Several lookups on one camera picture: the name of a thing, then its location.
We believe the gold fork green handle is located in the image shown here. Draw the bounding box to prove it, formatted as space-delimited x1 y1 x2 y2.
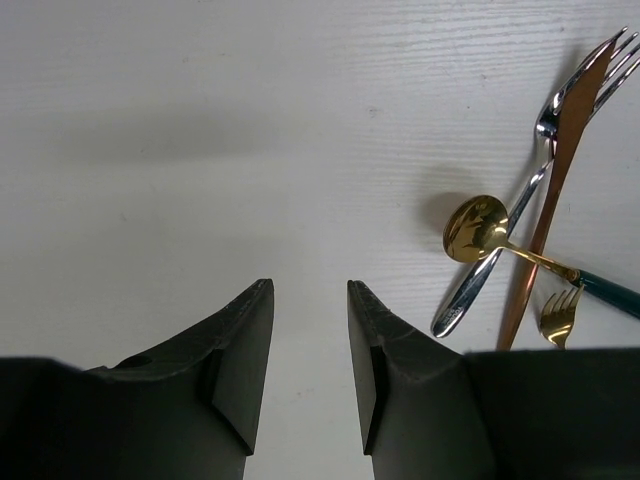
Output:
538 284 584 350

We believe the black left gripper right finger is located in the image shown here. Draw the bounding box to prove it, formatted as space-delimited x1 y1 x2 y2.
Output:
347 281 639 479

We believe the gold spoon green handle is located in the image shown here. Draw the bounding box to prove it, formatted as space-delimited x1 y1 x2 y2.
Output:
443 195 639 318

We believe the silver fork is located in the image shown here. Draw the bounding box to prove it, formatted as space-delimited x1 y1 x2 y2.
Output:
431 27 639 338

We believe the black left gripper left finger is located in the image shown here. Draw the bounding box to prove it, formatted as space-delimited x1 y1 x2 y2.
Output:
1 279 274 479

